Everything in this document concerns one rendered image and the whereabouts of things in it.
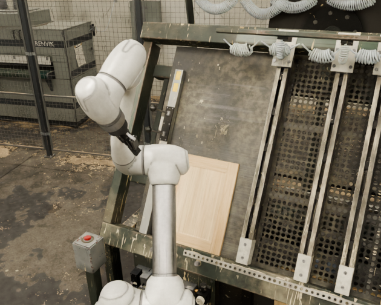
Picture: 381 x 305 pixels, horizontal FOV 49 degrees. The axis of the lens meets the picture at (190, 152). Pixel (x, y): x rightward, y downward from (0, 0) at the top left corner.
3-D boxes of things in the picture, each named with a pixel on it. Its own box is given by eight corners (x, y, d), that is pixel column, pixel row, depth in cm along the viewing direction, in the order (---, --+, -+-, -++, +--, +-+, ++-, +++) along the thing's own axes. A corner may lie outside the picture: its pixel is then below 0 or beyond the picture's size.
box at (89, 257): (76, 268, 233) (71, 242, 226) (90, 256, 243) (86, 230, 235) (93, 275, 228) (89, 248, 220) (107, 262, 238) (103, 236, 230)
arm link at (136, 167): (110, 140, 178) (143, 138, 178) (118, 154, 195) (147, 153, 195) (109, 169, 174) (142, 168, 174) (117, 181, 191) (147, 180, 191)
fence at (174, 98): (142, 232, 241) (138, 232, 237) (178, 71, 246) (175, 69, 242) (149, 234, 239) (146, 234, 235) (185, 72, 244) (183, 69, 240)
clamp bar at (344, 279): (331, 288, 196) (325, 297, 175) (380, 42, 202) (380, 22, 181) (354, 295, 192) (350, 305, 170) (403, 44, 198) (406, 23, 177)
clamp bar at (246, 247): (236, 259, 216) (219, 264, 195) (283, 37, 223) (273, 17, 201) (254, 265, 212) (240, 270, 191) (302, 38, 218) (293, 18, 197)
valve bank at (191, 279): (122, 301, 235) (118, 267, 225) (136, 285, 246) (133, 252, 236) (203, 333, 213) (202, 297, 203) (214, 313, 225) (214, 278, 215)
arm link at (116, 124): (104, 97, 140) (112, 106, 145) (87, 118, 138) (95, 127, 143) (125, 107, 136) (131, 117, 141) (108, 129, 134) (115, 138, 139)
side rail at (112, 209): (112, 221, 257) (102, 221, 247) (152, 47, 263) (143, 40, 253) (121, 223, 254) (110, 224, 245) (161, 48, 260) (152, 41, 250)
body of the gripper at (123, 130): (129, 117, 141) (138, 131, 149) (110, 108, 145) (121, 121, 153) (115, 135, 139) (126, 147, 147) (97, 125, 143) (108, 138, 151)
